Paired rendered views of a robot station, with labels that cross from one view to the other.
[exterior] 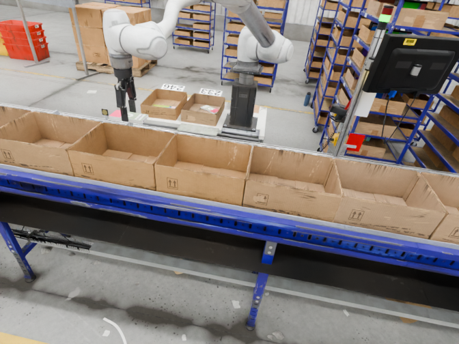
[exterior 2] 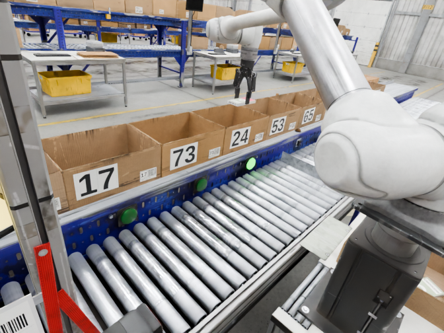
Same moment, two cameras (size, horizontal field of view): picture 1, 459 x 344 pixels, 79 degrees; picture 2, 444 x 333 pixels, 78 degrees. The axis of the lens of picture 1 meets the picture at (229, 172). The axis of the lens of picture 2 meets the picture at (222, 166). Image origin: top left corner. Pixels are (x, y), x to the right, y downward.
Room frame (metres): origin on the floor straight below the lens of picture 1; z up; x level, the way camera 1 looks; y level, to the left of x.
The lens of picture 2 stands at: (2.03, -0.81, 1.56)
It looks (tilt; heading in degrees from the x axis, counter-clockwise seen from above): 29 degrees down; 125
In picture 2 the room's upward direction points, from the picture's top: 7 degrees clockwise
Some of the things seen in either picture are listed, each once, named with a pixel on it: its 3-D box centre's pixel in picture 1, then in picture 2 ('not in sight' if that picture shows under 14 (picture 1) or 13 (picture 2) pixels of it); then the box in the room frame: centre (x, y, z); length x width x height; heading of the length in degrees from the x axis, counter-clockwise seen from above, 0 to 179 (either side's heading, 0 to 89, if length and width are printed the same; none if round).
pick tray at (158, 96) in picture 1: (165, 103); not in sight; (2.20, 0.59, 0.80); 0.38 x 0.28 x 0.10; 177
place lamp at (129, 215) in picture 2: not in sight; (129, 216); (1.26, -0.31, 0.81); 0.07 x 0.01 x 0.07; 84
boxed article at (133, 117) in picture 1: (128, 117); (242, 101); (1.20, 0.50, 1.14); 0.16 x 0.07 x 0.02; 84
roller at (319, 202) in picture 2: not in sight; (291, 188); (1.59, 0.54, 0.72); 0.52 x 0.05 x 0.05; 174
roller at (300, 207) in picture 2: not in sight; (278, 196); (1.58, 0.41, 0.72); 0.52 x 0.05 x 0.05; 174
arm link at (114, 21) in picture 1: (119, 32); (250, 30); (1.19, 0.48, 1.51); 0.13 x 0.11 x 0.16; 58
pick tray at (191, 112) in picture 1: (204, 108); (401, 263); (2.18, 0.26, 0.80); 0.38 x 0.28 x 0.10; 174
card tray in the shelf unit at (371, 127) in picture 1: (369, 119); not in sight; (2.33, -1.17, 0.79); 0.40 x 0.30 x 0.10; 175
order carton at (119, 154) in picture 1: (127, 155); (229, 127); (1.13, 0.50, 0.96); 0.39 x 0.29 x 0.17; 84
